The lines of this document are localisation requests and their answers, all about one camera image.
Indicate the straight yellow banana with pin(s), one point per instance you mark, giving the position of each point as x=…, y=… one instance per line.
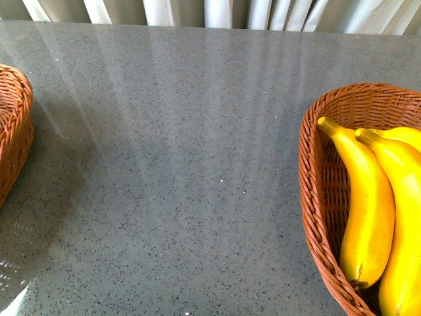
x=399, y=292

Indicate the right wicker basket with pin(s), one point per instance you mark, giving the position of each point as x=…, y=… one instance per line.
x=324, y=181

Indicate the wicker basket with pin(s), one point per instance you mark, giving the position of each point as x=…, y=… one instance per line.
x=17, y=127
x=324, y=181

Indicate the left wicker basket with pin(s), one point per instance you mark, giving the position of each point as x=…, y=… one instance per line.
x=17, y=127

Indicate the rear banana in basket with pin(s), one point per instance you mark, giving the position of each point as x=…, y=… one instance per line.
x=410, y=136

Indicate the white pleated curtain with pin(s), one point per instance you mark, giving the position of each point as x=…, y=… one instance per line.
x=400, y=18

